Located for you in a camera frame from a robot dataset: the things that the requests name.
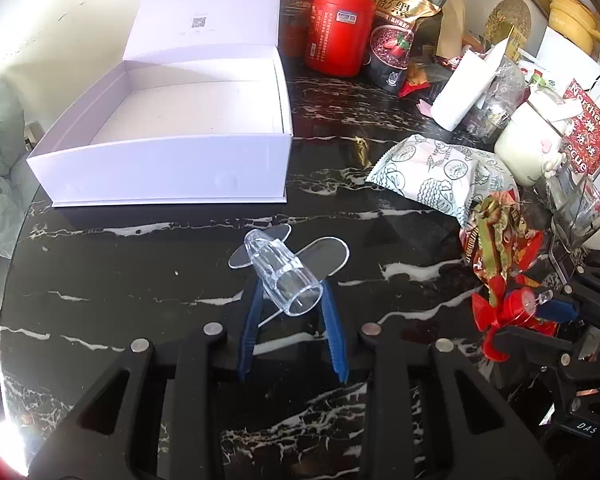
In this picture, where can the pale green jacket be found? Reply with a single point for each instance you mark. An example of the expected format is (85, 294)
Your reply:
(0, 160)

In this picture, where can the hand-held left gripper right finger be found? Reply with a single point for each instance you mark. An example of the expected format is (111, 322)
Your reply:
(336, 340)

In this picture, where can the white green packet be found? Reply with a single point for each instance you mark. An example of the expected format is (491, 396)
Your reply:
(542, 82)

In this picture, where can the brown paper bag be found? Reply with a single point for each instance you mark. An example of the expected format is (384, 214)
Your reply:
(452, 25)

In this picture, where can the white shopping bag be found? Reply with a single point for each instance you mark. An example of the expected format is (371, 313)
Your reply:
(570, 55)

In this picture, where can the red printed paper bag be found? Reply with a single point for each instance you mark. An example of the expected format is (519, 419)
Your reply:
(592, 130)

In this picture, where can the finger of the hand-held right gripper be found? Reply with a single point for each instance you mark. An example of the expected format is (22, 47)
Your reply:
(555, 310)
(530, 342)

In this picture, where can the brown gold snack packet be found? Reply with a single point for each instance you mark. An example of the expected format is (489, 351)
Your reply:
(490, 240)

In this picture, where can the round woven trivet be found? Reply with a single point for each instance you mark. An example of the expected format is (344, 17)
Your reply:
(505, 17)

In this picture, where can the black gold snack bag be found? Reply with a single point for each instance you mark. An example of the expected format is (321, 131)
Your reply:
(405, 5)

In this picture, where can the stack of yellow bowls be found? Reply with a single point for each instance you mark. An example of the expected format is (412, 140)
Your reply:
(572, 15)

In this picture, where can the clear jar dark contents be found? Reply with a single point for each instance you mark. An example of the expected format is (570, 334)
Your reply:
(295, 30)

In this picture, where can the clear plastic bag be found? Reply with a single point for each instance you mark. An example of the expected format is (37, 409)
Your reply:
(500, 95)

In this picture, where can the white ceramic jar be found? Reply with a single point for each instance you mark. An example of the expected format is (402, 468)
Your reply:
(525, 145)

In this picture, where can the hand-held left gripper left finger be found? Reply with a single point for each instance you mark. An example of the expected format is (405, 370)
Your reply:
(250, 330)

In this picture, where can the white gift box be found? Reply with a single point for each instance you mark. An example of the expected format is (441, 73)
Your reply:
(155, 175)

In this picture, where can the patterned white snack packet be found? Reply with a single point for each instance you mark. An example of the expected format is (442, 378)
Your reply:
(495, 175)
(430, 175)

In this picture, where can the red tin canister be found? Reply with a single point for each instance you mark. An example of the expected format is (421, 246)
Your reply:
(335, 35)

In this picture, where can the green gold box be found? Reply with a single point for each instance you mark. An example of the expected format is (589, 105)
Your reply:
(516, 42)

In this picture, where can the orange snack packet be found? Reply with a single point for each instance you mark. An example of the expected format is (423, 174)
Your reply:
(414, 80)

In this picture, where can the clear plastic container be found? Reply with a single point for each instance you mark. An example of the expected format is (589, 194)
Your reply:
(577, 210)

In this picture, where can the pink paper scrap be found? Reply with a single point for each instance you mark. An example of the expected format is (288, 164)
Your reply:
(426, 106)

